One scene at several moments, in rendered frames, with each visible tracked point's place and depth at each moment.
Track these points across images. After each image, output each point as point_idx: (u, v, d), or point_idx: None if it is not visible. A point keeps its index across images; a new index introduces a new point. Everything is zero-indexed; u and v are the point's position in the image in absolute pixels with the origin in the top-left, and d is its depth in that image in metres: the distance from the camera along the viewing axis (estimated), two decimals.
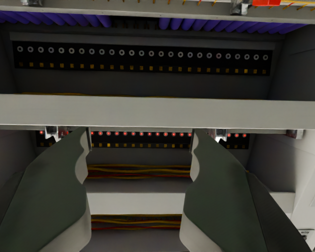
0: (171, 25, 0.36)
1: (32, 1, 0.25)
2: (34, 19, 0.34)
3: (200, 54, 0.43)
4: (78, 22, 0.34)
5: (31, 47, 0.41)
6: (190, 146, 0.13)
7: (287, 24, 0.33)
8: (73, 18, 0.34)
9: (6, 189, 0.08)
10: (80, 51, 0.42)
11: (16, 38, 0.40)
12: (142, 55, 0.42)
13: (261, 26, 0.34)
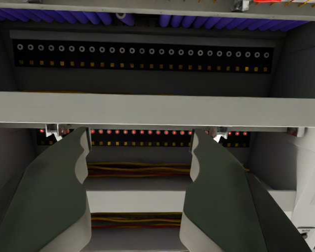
0: (171, 23, 0.36)
1: None
2: (34, 17, 0.34)
3: (200, 51, 0.43)
4: (78, 19, 0.34)
5: (31, 45, 0.41)
6: (190, 146, 0.13)
7: (289, 21, 0.33)
8: (73, 16, 0.34)
9: (6, 189, 0.08)
10: (80, 49, 0.41)
11: (16, 36, 0.40)
12: (142, 53, 0.42)
13: (262, 23, 0.34)
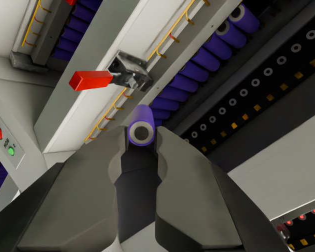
0: None
1: (141, 81, 0.20)
2: (162, 113, 0.30)
3: None
4: (198, 78, 0.27)
5: None
6: (155, 145, 0.13)
7: None
8: (191, 80, 0.28)
9: (47, 177, 0.08)
10: (221, 112, 0.32)
11: None
12: (299, 49, 0.26)
13: None
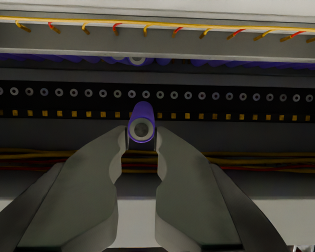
0: (211, 62, 0.23)
1: None
2: None
3: (243, 95, 0.30)
4: (66, 59, 0.21)
5: (0, 88, 0.28)
6: (154, 145, 0.13)
7: None
8: None
9: (47, 177, 0.08)
10: (72, 93, 0.29)
11: None
12: (160, 98, 0.29)
13: None
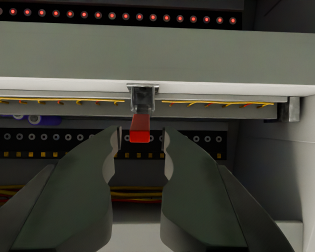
0: None
1: None
2: None
3: None
4: None
5: None
6: (162, 145, 0.13)
7: None
8: None
9: (39, 179, 0.08)
10: None
11: None
12: (68, 140, 0.35)
13: None
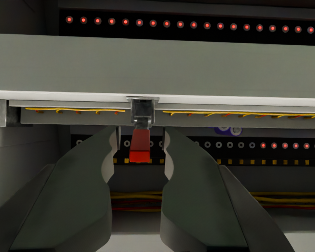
0: None
1: None
2: None
3: (285, 144, 0.37)
4: None
5: None
6: (162, 145, 0.13)
7: None
8: None
9: (39, 179, 0.08)
10: None
11: (77, 132, 0.35)
12: (219, 147, 0.36)
13: None
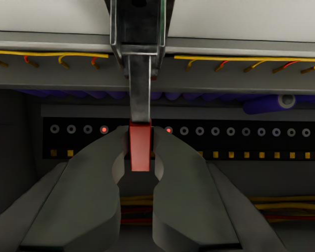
0: None
1: None
2: (99, 94, 0.21)
3: None
4: (172, 97, 0.21)
5: (73, 125, 0.25)
6: (151, 145, 0.13)
7: None
8: None
9: (51, 176, 0.08)
10: None
11: (51, 114, 0.25)
12: (246, 135, 0.27)
13: None
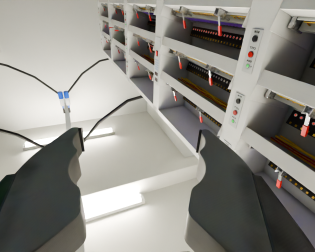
0: None
1: None
2: None
3: None
4: None
5: None
6: (197, 147, 0.13)
7: None
8: None
9: None
10: None
11: None
12: None
13: None
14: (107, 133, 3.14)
